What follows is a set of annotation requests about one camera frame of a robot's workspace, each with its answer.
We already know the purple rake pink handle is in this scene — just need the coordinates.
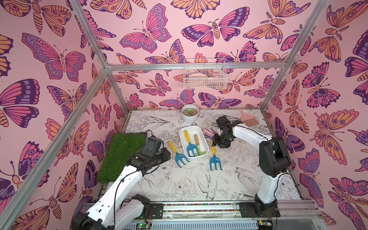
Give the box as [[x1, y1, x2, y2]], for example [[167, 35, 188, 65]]
[[203, 129, 219, 140]]

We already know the blue rake yellow handle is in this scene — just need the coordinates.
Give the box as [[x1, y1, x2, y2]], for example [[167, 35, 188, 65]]
[[168, 141, 190, 168], [209, 142, 222, 171], [184, 130, 199, 157]]

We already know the green rake wooden handle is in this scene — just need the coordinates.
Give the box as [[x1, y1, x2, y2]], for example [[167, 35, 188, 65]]
[[194, 134, 205, 156]]

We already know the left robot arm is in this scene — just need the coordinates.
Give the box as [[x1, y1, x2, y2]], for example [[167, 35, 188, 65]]
[[71, 147, 171, 230]]

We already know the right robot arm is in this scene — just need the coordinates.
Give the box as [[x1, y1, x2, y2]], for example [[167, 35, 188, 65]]
[[212, 116, 291, 206]]

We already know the white storage tray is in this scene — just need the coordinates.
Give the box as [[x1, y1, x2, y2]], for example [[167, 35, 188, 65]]
[[179, 126, 209, 160]]

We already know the green artificial grass mat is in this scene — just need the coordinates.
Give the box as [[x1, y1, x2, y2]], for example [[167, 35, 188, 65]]
[[97, 133, 146, 184]]

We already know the pink hand brush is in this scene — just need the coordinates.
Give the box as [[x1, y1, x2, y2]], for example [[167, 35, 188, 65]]
[[239, 109, 259, 127]]

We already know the white plant pot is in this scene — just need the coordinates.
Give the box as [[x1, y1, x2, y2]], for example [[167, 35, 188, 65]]
[[181, 104, 199, 124]]

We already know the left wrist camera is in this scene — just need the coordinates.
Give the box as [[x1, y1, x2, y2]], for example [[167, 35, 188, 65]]
[[141, 136, 163, 159]]

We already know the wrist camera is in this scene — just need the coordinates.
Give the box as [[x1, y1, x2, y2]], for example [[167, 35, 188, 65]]
[[216, 116, 232, 129], [141, 136, 163, 159]]

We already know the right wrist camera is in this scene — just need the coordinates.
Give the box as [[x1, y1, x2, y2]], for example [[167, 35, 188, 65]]
[[216, 116, 232, 129]]

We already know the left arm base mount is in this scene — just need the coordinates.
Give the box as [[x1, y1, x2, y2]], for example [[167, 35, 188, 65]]
[[132, 195, 164, 220]]

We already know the white wire basket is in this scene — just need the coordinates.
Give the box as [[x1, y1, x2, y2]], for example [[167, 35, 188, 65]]
[[183, 58, 228, 90]]

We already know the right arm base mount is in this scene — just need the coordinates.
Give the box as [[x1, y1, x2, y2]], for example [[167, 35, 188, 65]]
[[238, 199, 281, 218]]

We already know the aluminium cage frame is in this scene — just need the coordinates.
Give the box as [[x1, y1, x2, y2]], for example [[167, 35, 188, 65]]
[[1, 1, 330, 230]]

